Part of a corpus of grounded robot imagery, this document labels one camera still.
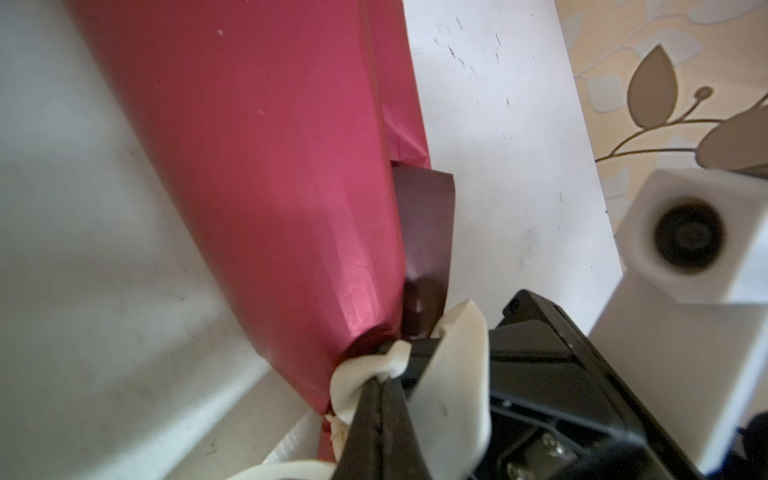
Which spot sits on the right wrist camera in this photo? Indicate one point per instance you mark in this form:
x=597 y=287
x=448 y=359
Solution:
x=686 y=327

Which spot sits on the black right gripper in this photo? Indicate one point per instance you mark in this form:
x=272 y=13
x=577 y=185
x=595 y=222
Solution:
x=558 y=410

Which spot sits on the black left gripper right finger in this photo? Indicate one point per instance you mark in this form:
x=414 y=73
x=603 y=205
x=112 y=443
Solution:
x=402 y=457

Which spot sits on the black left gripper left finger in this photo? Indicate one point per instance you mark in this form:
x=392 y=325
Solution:
x=362 y=457

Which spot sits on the dark red wrapping paper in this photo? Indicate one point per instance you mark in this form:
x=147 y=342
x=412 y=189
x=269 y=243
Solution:
x=289 y=136

